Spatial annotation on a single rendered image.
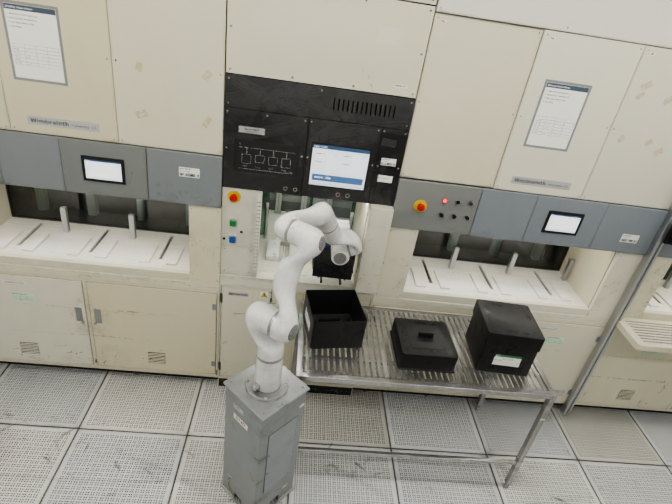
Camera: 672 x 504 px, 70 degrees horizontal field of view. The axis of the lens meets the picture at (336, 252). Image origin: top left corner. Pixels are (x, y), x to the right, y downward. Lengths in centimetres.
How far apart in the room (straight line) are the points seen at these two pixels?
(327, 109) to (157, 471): 207
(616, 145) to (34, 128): 281
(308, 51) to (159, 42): 64
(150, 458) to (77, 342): 84
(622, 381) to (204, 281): 280
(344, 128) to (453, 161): 58
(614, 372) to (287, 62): 283
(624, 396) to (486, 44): 260
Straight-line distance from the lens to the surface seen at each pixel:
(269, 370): 213
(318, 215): 195
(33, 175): 280
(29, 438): 326
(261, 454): 236
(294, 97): 233
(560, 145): 267
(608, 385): 383
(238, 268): 273
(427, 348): 249
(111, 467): 302
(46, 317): 328
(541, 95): 255
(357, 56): 230
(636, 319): 350
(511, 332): 254
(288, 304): 195
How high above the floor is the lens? 241
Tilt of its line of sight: 30 degrees down
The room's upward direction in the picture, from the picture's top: 9 degrees clockwise
